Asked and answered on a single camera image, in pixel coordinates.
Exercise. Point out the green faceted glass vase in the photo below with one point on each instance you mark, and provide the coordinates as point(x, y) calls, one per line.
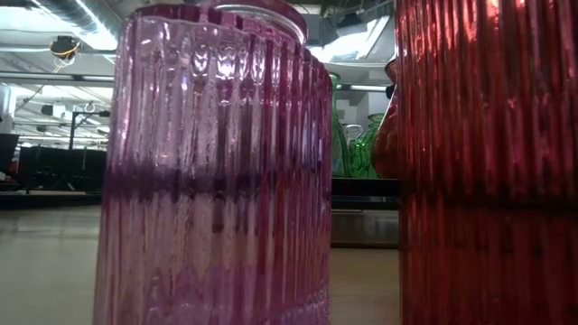
point(339, 144)

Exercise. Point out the round green glass vase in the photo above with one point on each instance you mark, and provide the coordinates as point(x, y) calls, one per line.
point(363, 155)

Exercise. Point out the pink ribbed cylinder vase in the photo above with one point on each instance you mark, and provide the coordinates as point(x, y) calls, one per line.
point(203, 180)

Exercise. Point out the wide red glass vase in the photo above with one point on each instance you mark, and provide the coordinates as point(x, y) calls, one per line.
point(386, 144)

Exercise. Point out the red ribbed cylinder vase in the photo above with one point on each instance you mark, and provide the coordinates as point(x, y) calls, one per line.
point(487, 180)

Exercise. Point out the ceiling light strip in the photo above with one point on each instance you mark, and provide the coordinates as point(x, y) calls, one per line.
point(366, 87)

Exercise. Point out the row of black desks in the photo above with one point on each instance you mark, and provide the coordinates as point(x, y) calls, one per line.
point(58, 167)

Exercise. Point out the black chair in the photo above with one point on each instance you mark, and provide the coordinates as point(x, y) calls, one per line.
point(6, 151)

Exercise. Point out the black stand frame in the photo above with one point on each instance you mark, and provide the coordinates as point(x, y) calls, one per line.
point(72, 131)

